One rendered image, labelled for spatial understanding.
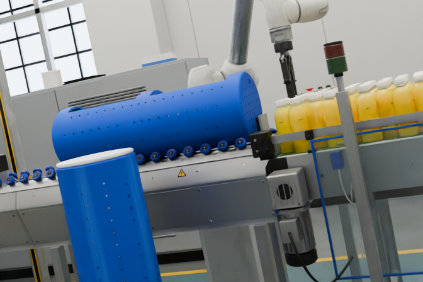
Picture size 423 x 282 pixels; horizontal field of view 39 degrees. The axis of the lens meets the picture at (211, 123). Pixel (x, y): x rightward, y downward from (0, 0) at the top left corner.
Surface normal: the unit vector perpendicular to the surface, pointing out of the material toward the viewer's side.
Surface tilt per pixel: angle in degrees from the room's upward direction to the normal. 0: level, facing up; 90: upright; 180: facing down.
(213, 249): 90
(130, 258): 90
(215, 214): 109
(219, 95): 61
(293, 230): 90
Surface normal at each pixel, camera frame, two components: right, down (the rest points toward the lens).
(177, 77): -0.31, 0.11
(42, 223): -0.25, 0.43
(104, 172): 0.36, -0.02
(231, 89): -0.39, -0.47
